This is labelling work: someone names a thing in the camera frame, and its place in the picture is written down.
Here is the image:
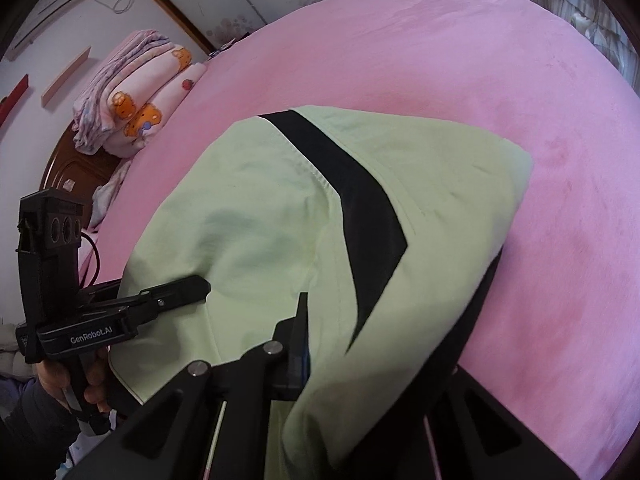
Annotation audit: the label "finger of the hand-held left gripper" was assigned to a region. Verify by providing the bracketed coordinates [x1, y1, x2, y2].
[120, 275, 212, 322]

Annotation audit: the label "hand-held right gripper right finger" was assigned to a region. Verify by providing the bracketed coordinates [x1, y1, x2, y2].
[425, 365, 583, 480]

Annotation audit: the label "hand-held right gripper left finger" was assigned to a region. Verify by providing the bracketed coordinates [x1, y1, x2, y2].
[62, 292, 313, 480]

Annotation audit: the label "green and black hooded jacket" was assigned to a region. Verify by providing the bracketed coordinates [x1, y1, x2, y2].
[107, 105, 533, 480]

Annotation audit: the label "person's left forearm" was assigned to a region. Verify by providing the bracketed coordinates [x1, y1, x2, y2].
[0, 377, 81, 480]

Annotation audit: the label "person's left hand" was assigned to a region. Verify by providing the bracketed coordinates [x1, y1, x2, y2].
[35, 347, 113, 416]

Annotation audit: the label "wooden headboard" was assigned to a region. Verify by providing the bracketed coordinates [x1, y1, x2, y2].
[39, 125, 131, 241]

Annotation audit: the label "folded bear print quilt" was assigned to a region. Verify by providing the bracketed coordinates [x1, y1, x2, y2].
[102, 45, 208, 161]

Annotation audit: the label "folded bear-print quilts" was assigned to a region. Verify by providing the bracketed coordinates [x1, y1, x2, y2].
[72, 29, 176, 156]

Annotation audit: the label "pink fleece bed blanket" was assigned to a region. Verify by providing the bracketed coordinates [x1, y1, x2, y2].
[75, 0, 640, 480]

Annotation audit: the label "black cable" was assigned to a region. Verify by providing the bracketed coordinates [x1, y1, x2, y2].
[80, 232, 101, 286]

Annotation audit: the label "red wall shelf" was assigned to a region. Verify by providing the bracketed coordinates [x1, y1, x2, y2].
[0, 74, 29, 123]

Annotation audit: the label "pink wall shelf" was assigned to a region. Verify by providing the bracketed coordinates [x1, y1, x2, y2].
[41, 46, 92, 108]

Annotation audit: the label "long white wall shelf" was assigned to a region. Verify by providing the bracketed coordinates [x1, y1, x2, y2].
[7, 0, 96, 61]

